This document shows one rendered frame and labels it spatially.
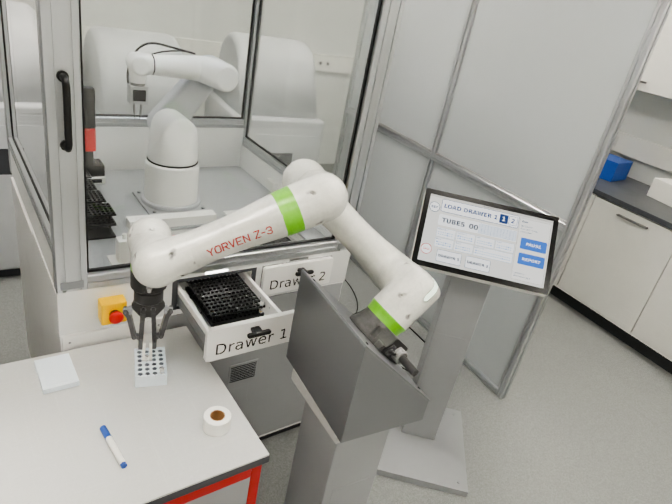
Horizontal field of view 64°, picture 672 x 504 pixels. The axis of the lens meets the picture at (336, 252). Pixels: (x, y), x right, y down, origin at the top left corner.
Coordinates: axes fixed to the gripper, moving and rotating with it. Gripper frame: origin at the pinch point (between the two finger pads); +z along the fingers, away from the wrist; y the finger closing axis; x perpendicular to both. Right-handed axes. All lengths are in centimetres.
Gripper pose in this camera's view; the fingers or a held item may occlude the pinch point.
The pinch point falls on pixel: (147, 348)
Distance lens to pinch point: 161.1
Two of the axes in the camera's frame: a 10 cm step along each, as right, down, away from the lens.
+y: 9.4, 0.2, 3.4
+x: -2.9, -4.8, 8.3
